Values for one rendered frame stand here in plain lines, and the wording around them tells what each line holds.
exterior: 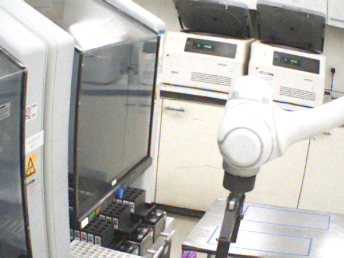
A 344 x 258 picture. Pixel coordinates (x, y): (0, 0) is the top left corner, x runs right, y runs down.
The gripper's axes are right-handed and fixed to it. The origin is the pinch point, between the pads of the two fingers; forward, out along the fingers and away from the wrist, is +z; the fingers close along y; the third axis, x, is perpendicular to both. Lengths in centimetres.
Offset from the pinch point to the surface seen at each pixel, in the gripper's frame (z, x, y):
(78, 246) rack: 10.5, 39.7, 1.6
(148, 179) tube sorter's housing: 7, 38, 58
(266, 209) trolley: 14, -5, 66
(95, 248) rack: 10.5, 35.4, 3.2
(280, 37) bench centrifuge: -37, 12, 277
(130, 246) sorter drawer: 15.1, 30.4, 19.1
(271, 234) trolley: 14.1, -9.8, 43.6
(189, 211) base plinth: 92, 57, 235
